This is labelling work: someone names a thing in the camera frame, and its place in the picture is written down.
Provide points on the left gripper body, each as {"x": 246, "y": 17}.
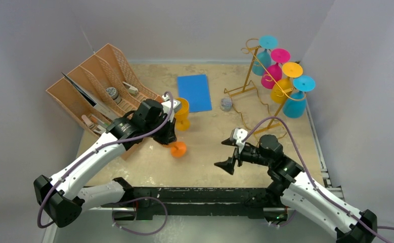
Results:
{"x": 163, "y": 137}

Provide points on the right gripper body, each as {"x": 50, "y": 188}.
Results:
{"x": 236, "y": 154}

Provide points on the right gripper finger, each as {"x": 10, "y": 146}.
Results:
{"x": 228, "y": 165}
{"x": 229, "y": 142}

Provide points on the orange wine glass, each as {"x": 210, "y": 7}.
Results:
{"x": 177, "y": 149}

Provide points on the yellow-orange wine glass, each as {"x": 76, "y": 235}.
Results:
{"x": 181, "y": 116}

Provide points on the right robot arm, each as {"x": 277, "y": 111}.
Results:
{"x": 295, "y": 189}

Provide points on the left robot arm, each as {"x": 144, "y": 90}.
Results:
{"x": 63, "y": 196}

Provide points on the teal wine glass front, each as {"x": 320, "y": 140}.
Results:
{"x": 295, "y": 107}

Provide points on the teal wine glass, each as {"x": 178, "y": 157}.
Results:
{"x": 295, "y": 107}
{"x": 263, "y": 59}

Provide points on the yellow wine glass on rack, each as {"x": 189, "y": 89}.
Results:
{"x": 283, "y": 88}

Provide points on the magenta wine glass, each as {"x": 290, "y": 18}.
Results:
{"x": 274, "y": 72}

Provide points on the teal wine glass rear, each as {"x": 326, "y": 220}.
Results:
{"x": 263, "y": 59}

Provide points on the small clear glitter ball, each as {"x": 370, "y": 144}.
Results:
{"x": 226, "y": 104}

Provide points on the blue rectangular card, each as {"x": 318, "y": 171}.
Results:
{"x": 195, "y": 89}

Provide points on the white stapler in organizer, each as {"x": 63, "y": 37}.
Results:
{"x": 131, "y": 89}

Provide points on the dark folder in organizer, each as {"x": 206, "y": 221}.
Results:
{"x": 91, "y": 99}

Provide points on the pink desk file organizer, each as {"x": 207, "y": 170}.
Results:
{"x": 108, "y": 67}

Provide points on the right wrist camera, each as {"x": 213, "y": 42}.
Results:
{"x": 237, "y": 138}

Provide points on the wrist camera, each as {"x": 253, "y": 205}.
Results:
{"x": 237, "y": 138}
{"x": 169, "y": 107}

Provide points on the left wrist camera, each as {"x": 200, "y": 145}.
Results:
{"x": 169, "y": 107}

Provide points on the gold wire glass rack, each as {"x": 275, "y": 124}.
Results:
{"x": 252, "y": 86}

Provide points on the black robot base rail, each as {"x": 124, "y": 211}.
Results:
{"x": 253, "y": 203}

